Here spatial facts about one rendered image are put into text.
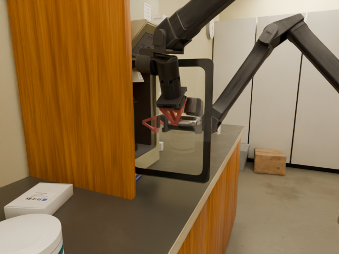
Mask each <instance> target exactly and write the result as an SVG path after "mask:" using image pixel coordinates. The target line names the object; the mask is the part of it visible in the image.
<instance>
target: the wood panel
mask: <svg viewBox="0 0 339 254"><path fill-rule="evenodd" d="M7 3H8V11H9V19H10V27H11V35H12V43H13V50H14V58H15V66H16V74H17V81H18V89H19V97H20V105H21V113H22V121H23V128H24V136H25V144H26V152H27V159H28V167H29V175H30V176H33V177H37V178H41V179H45V180H50V181H54V182H58V183H66V184H72V185H73V186H75V187H79V188H83V189H88V190H91V191H95V192H99V193H103V194H108V195H112V196H116V197H120V198H125V199H129V200H132V199H133V198H134V197H135V196H136V173H135V141H134V109H133V77H132V45H131V13H130V0H7Z"/></svg>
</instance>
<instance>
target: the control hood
mask: <svg viewBox="0 0 339 254"><path fill-rule="evenodd" d="M157 26H158V24H156V23H154V22H152V21H149V20H147V19H142V20H132V21H131V45H132V50H133V48H134V47H135V46H136V44H137V43H138V42H139V40H140V39H141V38H142V36H143V35H144V34H145V32H147V33H149V34H152V35H153V34H154V30H155V28H156V27H157ZM137 55H138V54H135V53H132V56H133V57H137Z"/></svg>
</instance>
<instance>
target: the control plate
mask: <svg viewBox="0 0 339 254"><path fill-rule="evenodd" d="M138 47H140V48H143V47H144V48H147V47H150V48H154V45H153V35H152V34H149V33H147V32H145V34H144V35H143V36H142V38H141V39H140V40H139V42H138V43H137V44H136V46H135V47H134V48H133V50H132V53H135V54H139V49H140V48H139V49H137V48H138Z"/></svg>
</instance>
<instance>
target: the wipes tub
mask: <svg viewBox="0 0 339 254"><path fill-rule="evenodd" d="M0 254H64V245H63V237H62V227H61V223H60V221H59V219H57V218H56V217H54V216H52V215H48V214H27V215H21V216H17V217H13V218H10V219H7V220H4V221H2V222H0Z"/></svg>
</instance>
